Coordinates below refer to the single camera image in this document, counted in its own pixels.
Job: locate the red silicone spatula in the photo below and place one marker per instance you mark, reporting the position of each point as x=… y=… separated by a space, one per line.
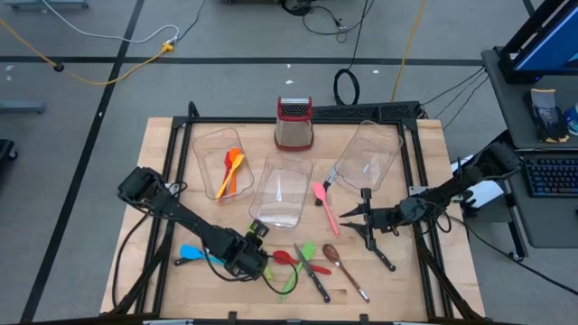
x=227 y=162

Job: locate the dark side desk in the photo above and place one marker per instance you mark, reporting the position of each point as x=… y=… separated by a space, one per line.
x=510 y=117

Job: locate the black computer keyboard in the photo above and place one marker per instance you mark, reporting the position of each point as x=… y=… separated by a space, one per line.
x=551 y=176

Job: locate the black grey work gloves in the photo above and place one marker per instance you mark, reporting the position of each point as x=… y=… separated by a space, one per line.
x=544 y=113

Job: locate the white blue label container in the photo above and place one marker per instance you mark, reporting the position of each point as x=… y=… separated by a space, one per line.
x=572 y=119

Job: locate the yellow silicone spatula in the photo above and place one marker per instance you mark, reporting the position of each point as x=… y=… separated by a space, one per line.
x=238 y=161

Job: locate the red silicone spoon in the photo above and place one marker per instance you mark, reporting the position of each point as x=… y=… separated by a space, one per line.
x=282 y=257

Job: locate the red metal box grater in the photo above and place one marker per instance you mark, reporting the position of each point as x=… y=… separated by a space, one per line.
x=293 y=135

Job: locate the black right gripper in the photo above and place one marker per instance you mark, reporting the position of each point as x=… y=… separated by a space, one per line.
x=386 y=216

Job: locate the black caster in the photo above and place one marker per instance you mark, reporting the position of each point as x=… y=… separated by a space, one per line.
x=6 y=151

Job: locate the clear plastic bin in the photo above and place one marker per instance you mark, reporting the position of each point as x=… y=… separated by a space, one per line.
x=280 y=198
x=370 y=153
x=207 y=153

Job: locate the black camera robot arm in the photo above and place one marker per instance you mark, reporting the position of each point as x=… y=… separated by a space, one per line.
x=226 y=120

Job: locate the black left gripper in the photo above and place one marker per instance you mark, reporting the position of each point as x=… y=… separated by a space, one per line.
x=248 y=264

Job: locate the grey table foot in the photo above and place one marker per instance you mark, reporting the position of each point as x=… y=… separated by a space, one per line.
x=22 y=107
x=45 y=3

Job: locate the black floor socket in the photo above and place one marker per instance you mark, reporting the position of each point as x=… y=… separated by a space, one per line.
x=58 y=67

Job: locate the pink silicone spatula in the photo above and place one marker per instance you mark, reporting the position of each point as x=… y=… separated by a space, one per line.
x=319 y=192

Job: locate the computer monitor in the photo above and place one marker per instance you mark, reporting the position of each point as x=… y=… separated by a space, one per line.
x=555 y=45

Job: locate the white box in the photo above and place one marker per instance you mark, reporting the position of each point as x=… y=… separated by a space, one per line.
x=490 y=192

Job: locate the orange silicone spatula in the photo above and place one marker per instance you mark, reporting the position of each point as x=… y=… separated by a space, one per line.
x=234 y=152

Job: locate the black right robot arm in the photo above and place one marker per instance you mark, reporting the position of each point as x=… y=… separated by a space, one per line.
x=442 y=194

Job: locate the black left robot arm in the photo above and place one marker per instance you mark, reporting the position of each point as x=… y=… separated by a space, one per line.
x=198 y=225

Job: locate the green silicone spatula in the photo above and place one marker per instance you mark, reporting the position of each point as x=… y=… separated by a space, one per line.
x=309 y=250

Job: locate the black perforated housing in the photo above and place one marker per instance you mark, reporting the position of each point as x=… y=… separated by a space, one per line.
x=399 y=111
x=345 y=113

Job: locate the blue silicone spatula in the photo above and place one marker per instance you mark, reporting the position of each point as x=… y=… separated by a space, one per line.
x=192 y=253

